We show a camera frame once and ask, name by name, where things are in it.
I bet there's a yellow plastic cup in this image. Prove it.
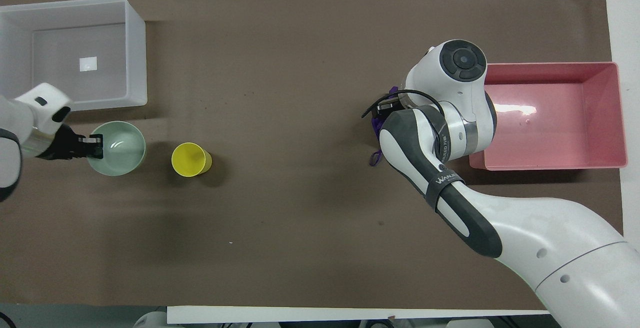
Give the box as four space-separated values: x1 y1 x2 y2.
171 142 213 177

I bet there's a purple plastic item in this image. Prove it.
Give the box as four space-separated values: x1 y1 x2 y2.
369 86 401 166

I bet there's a black cable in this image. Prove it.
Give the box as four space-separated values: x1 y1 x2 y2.
361 89 447 119

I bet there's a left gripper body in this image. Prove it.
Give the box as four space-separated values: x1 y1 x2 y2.
37 124 82 162

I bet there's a pink plastic box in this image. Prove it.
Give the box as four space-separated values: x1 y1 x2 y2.
469 62 628 171

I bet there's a translucent white storage box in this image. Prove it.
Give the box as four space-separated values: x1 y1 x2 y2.
0 0 148 111

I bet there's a pale green bowl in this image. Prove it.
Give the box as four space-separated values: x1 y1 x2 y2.
88 121 147 177

